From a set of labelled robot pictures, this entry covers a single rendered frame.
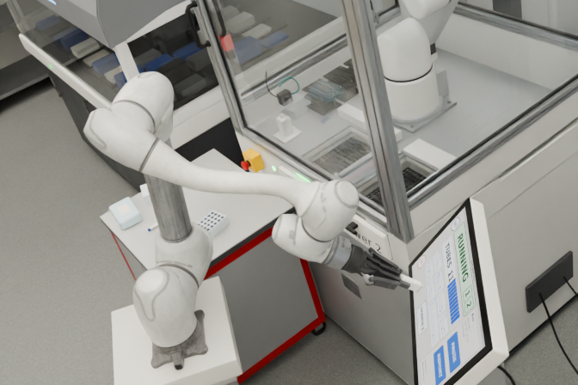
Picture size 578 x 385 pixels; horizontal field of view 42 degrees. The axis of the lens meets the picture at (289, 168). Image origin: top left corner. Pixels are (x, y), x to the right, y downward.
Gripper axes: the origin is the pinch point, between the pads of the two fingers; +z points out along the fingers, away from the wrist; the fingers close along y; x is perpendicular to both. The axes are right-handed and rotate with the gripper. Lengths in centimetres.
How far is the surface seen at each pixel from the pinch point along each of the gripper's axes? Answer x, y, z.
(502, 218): 2, 52, 41
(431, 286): -5.2, -3.7, 3.5
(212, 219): 67, 66, -44
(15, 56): 270, 378, -192
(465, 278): -19.8, -12.5, 3.6
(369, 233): 18.0, 35.7, -2.5
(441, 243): -11.6, 7.4, 3.5
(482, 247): -25.6, -5.8, 5.3
